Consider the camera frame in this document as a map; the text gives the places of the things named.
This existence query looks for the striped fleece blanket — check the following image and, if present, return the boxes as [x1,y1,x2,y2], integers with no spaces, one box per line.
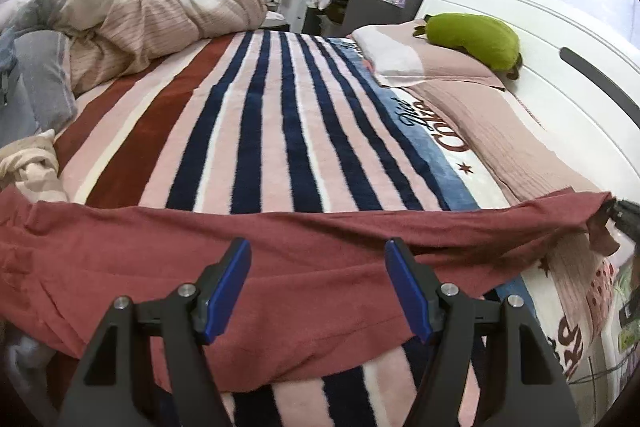
[50,29,608,427]

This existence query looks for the green plush toy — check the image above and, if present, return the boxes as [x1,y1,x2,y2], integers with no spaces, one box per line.
[413,13,523,80]

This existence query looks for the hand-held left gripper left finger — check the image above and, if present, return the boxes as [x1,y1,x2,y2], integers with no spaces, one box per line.
[56,237,252,427]

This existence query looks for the striped beige grey duvet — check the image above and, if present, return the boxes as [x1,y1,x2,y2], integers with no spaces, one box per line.
[0,0,269,142]

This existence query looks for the pink white pillow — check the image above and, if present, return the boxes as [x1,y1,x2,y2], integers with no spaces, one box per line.
[351,21,506,88]

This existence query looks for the cluttered dark desk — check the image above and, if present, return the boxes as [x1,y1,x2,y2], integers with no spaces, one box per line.
[291,0,416,38]

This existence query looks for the beige crumpled cloth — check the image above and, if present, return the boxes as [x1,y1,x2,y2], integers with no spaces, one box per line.
[0,128,68,204]

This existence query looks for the dusty red pants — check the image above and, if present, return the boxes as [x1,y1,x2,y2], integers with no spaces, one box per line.
[0,187,621,394]

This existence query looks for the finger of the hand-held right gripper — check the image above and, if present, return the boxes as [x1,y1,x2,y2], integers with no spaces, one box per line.
[602,199,640,244]

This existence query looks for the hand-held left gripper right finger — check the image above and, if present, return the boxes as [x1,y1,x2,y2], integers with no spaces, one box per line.
[384,238,582,427]

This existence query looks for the white bed headboard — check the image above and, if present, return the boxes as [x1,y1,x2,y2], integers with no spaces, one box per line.
[421,0,640,228]

